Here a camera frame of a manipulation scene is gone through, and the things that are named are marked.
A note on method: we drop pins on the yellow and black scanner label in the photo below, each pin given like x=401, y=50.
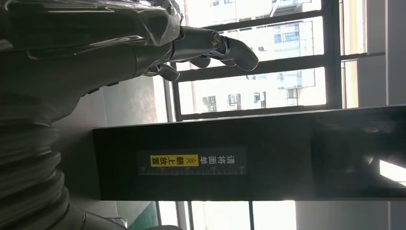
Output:
x=190, y=161

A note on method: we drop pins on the black inbound scanner machine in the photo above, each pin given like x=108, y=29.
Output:
x=279, y=139

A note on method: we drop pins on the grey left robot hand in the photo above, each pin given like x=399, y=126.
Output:
x=79, y=47

